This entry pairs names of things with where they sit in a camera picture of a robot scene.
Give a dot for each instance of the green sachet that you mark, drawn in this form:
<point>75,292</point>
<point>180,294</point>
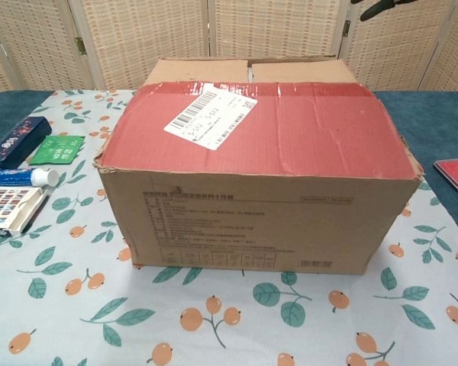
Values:
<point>59,150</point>

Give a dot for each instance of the brown cardboard box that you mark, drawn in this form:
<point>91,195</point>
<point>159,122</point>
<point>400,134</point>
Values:
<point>252,213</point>

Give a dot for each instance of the floral fruit print tablecloth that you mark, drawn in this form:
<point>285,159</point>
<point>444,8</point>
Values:
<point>99,305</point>

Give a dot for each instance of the woven folding screen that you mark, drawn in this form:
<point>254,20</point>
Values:
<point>156,30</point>

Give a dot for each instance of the blue white toothpaste box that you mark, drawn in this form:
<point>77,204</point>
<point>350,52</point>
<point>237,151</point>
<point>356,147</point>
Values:
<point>15,177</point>

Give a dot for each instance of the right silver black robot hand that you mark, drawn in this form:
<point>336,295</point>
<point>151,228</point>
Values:
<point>378,9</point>

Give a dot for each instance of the white box with picture grid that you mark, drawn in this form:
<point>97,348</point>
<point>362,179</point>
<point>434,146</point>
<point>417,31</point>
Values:
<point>4,206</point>

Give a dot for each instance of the navy blue carton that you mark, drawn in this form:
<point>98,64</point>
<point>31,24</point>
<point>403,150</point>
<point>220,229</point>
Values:
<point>15,141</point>

